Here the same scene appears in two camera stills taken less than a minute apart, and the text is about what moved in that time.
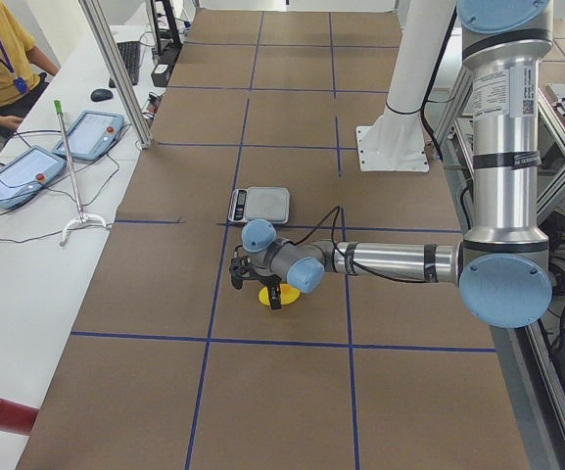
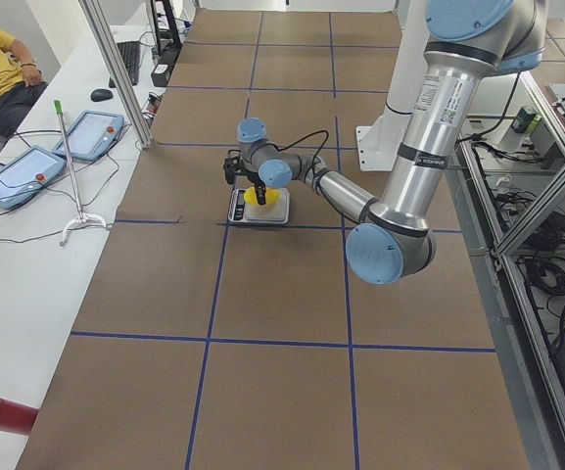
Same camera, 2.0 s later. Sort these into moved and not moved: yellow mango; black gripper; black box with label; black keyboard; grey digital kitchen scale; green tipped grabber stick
Moved: yellow mango; black gripper
Not moved: green tipped grabber stick; grey digital kitchen scale; black keyboard; black box with label
